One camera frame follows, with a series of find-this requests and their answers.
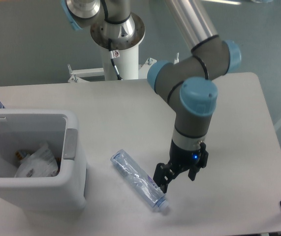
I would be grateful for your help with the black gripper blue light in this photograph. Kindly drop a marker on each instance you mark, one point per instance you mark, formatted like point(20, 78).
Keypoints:
point(180, 161)

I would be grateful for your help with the crushed clear plastic bottle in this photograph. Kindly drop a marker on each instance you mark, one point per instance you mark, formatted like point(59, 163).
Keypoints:
point(140, 182)

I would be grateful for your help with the white plastic wrapper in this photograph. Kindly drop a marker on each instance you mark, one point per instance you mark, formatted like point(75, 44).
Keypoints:
point(41, 163)

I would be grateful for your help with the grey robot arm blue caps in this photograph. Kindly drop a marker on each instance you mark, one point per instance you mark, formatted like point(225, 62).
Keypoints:
point(187, 87)

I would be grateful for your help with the white open trash can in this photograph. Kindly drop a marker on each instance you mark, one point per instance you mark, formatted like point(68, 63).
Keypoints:
point(23, 129)

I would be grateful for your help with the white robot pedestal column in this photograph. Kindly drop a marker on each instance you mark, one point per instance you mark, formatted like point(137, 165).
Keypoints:
point(120, 56)

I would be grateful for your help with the white pedestal base frame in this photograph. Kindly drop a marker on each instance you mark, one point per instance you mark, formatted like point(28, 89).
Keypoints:
point(82, 75)

